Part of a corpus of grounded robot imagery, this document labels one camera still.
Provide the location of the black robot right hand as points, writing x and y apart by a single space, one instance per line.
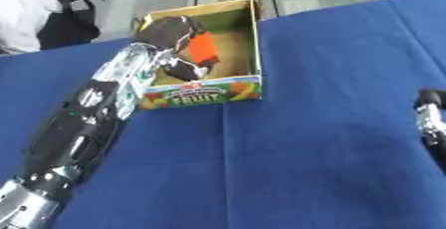
432 123

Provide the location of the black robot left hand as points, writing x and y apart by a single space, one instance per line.
165 32

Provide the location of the orange block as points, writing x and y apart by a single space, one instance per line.
202 49

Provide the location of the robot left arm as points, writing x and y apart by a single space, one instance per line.
75 133

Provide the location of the tan cardboard box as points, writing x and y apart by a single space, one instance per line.
232 57

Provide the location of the person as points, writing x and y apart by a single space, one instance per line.
26 10

